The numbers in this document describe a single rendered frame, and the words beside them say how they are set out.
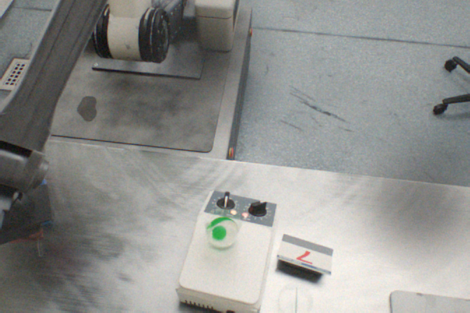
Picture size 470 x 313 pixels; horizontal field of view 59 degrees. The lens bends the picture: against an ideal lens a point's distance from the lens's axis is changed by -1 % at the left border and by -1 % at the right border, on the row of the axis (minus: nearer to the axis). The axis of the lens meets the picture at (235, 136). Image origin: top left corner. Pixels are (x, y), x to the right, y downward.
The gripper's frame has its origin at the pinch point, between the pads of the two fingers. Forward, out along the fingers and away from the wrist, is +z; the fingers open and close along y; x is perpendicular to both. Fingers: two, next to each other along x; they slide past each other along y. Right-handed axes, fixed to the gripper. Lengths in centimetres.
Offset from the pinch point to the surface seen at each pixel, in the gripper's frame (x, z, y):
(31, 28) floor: 165, 78, -15
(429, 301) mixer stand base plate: -33, 2, 56
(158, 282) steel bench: -14.1, 3.2, 16.6
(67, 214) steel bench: 4.0, 3.2, 4.5
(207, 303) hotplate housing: -21.5, -1.4, 22.9
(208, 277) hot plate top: -19.0, -5.6, 24.1
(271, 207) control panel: -10.2, -0.6, 38.7
